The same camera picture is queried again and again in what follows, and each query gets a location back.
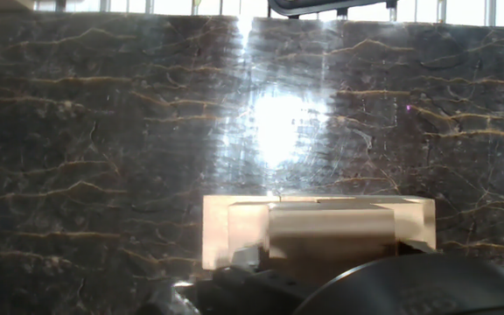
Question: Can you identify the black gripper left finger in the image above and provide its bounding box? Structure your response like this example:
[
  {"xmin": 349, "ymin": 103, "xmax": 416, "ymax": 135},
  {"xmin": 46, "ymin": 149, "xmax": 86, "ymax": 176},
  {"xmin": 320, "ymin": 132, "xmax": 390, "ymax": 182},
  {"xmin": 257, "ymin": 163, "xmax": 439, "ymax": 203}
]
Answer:
[{"xmin": 197, "ymin": 244, "xmax": 321, "ymax": 315}]

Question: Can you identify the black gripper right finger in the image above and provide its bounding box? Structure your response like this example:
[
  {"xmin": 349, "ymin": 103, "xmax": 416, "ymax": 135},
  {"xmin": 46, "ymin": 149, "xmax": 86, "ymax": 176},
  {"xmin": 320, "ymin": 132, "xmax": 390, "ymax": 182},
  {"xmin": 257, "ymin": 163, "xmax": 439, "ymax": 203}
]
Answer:
[{"xmin": 395, "ymin": 238, "xmax": 437, "ymax": 256}]

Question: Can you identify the dark marble pattern mat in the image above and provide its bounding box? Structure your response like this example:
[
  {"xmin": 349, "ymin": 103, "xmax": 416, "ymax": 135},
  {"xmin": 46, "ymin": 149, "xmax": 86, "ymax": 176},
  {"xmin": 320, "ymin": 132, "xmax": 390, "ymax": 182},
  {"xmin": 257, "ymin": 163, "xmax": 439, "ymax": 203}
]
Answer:
[{"xmin": 0, "ymin": 11, "xmax": 504, "ymax": 315}]

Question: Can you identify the black triangle ball rack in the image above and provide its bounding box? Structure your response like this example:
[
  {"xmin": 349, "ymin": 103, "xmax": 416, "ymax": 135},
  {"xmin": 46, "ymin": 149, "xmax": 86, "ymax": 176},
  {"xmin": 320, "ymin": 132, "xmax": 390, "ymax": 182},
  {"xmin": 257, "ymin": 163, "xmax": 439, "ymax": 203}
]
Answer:
[{"xmin": 267, "ymin": 0, "xmax": 400, "ymax": 20}]

